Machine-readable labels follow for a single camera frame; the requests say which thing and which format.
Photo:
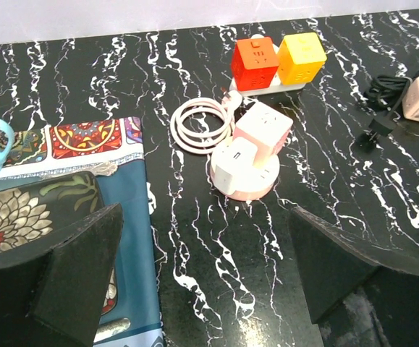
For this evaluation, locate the black floral square plate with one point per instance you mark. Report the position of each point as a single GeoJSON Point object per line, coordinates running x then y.
{"type": "Point", "coordinates": [31, 211]}

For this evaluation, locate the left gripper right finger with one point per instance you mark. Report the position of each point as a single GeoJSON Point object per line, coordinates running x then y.
{"type": "Point", "coordinates": [357, 293]}

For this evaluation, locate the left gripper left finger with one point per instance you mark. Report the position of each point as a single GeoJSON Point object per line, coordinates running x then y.
{"type": "Point", "coordinates": [52, 289]}

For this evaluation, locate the patterned blue cloth mat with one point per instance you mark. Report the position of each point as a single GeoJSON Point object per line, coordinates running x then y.
{"type": "Point", "coordinates": [131, 314]}

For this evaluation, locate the white triangular power strip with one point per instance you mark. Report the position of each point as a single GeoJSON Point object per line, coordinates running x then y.
{"type": "Point", "coordinates": [275, 87]}

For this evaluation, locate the round pink power strip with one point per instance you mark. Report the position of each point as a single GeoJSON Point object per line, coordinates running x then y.
{"type": "Point", "coordinates": [257, 182]}

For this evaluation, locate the pink cube socket front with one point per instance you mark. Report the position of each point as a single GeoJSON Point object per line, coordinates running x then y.
{"type": "Point", "coordinates": [266, 128]}

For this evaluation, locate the yellow cube socket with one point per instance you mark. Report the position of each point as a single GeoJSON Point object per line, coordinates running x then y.
{"type": "Point", "coordinates": [301, 57]}

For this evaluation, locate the red cube socket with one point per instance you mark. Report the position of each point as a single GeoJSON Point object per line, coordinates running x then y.
{"type": "Point", "coordinates": [254, 63]}

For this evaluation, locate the white plug adapter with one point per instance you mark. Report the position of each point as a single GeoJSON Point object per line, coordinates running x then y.
{"type": "Point", "coordinates": [230, 160]}

